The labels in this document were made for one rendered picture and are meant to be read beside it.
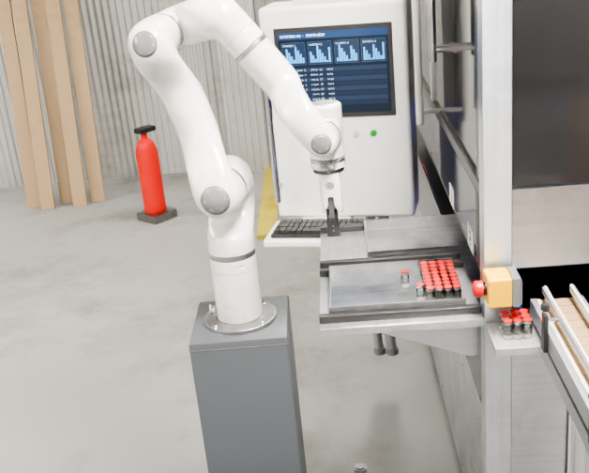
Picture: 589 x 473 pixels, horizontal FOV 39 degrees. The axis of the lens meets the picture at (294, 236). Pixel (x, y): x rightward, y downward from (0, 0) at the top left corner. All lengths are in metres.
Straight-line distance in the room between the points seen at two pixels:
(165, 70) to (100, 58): 4.67
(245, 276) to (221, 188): 0.26
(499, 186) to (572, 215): 0.19
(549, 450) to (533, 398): 0.17
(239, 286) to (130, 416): 1.52
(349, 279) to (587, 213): 0.68
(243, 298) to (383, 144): 1.00
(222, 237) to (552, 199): 0.79
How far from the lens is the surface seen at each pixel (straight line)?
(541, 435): 2.29
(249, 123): 6.40
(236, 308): 2.15
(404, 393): 3.46
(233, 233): 2.09
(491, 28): 1.87
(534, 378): 2.19
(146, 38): 1.93
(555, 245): 2.04
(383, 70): 2.86
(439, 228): 2.65
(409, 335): 2.19
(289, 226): 2.91
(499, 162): 1.94
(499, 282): 1.95
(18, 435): 3.61
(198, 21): 1.97
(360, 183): 2.97
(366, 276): 2.34
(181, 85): 1.99
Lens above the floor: 1.84
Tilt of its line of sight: 21 degrees down
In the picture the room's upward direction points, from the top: 6 degrees counter-clockwise
